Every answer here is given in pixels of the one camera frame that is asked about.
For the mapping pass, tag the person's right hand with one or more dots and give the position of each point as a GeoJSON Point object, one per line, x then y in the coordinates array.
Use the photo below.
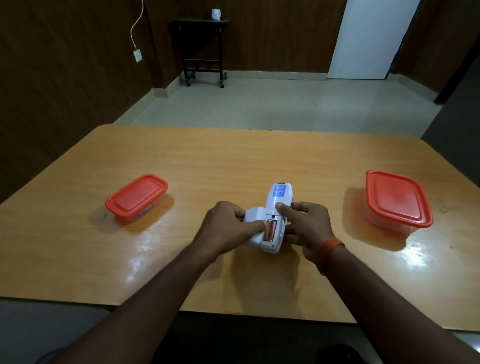
{"type": "Point", "coordinates": [313, 228]}

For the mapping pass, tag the white battery cover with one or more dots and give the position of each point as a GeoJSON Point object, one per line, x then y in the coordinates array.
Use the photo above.
{"type": "Point", "coordinates": [255, 214]}

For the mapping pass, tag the dark wooden side table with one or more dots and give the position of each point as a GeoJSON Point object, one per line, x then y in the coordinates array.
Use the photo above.
{"type": "Point", "coordinates": [202, 26]}

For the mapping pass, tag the white remote control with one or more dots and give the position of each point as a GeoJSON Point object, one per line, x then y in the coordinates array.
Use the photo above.
{"type": "Point", "coordinates": [279, 195]}

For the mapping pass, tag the person's left hand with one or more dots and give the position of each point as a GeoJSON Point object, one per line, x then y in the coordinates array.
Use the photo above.
{"type": "Point", "coordinates": [219, 228]}

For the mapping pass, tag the orange thread wristband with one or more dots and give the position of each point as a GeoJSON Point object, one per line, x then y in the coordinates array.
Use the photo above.
{"type": "Point", "coordinates": [327, 252]}

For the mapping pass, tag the person's left thumb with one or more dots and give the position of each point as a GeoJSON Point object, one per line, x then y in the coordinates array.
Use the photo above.
{"type": "Point", "coordinates": [255, 227]}

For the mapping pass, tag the person's left forearm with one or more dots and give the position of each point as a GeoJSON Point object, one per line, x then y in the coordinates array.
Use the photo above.
{"type": "Point", "coordinates": [142, 315]}

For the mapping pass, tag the orange battery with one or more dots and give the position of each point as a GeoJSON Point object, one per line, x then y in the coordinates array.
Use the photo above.
{"type": "Point", "coordinates": [270, 230]}

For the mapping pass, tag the large red-lid plastic container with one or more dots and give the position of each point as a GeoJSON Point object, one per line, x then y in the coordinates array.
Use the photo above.
{"type": "Point", "coordinates": [396, 198]}

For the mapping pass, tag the small red-lid plastic container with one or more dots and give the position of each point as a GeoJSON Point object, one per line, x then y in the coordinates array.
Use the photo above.
{"type": "Point", "coordinates": [137, 195]}

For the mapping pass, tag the white door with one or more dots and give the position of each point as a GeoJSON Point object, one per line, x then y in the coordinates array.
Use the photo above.
{"type": "Point", "coordinates": [371, 37]}

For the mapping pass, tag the person's right forearm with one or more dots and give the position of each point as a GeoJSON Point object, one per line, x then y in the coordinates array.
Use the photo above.
{"type": "Point", "coordinates": [390, 315]}

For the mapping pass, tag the person's right thumb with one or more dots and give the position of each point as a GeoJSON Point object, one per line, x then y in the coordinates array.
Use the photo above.
{"type": "Point", "coordinates": [285, 210]}

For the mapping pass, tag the small white pot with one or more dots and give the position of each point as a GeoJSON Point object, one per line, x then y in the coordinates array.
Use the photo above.
{"type": "Point", "coordinates": [215, 14]}

